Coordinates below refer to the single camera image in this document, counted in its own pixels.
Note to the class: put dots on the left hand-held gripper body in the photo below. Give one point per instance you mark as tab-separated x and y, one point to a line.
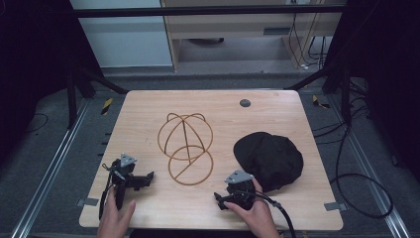
121	173

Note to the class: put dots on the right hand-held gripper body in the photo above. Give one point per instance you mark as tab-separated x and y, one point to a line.
240	188

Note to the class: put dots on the grey metal table bracket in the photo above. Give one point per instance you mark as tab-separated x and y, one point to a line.
335	206
87	202

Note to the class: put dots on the black frame post with brace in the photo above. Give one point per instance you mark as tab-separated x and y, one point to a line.
72	99
345	99

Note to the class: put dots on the black cap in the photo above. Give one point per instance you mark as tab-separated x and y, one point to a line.
270	160

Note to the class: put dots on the yellow black striped tape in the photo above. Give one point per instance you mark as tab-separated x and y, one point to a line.
318	102
107	105

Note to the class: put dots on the person's left hand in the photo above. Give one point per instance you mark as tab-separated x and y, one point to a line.
114	221

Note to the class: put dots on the person's right hand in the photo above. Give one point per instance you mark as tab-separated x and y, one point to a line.
259	219

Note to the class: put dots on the white cabinet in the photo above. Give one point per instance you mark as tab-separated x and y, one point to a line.
125	43

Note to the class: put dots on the grey round table grommet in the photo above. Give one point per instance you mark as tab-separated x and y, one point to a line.
245	103

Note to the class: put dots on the aluminium floor rail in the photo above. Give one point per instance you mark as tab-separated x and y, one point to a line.
49	172
373	172

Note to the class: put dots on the light wooden desk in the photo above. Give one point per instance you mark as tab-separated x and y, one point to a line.
237	28

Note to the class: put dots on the dark curtain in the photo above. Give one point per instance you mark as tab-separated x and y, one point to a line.
29	66
389	66

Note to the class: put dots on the black horizontal frame bar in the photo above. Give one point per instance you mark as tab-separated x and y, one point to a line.
198	11

